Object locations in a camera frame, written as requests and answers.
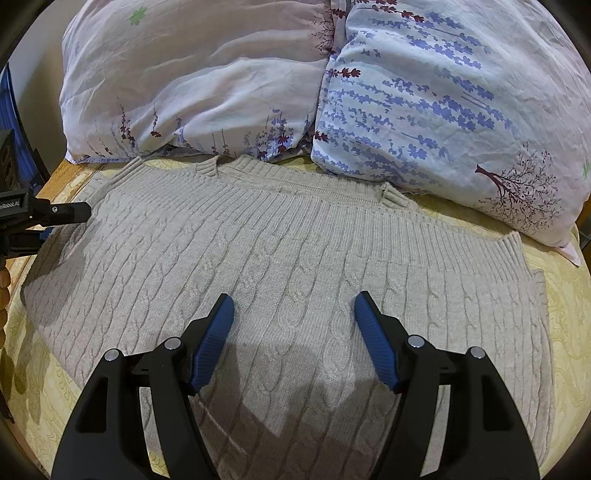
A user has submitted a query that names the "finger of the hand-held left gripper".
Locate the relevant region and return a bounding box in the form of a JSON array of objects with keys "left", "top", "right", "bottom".
[
  {"left": 9, "top": 228, "right": 51, "bottom": 254},
  {"left": 28, "top": 196, "right": 92, "bottom": 227}
]

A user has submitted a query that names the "yellow patterned bed sheet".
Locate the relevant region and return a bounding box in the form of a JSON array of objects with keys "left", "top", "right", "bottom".
[{"left": 0, "top": 157, "right": 591, "bottom": 480}]

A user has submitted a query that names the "beige cable knit sweater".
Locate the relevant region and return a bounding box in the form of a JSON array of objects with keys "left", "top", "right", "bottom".
[{"left": 21, "top": 154, "right": 555, "bottom": 480}]

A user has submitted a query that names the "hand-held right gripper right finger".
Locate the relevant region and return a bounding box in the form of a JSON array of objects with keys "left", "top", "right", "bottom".
[{"left": 353, "top": 290, "right": 541, "bottom": 480}]

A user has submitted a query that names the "pink floral pillow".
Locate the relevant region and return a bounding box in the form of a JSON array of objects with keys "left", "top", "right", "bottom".
[{"left": 59, "top": 0, "right": 342, "bottom": 164}]

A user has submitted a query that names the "dark blue furniture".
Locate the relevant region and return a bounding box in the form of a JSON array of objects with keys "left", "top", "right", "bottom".
[{"left": 0, "top": 65, "right": 49, "bottom": 185}]

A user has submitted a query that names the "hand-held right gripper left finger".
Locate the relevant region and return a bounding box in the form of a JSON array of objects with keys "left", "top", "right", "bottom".
[{"left": 51, "top": 293, "right": 235, "bottom": 480}]

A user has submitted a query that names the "blue floral tree print pillow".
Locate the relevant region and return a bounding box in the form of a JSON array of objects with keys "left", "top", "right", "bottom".
[{"left": 310, "top": 0, "right": 591, "bottom": 268}]

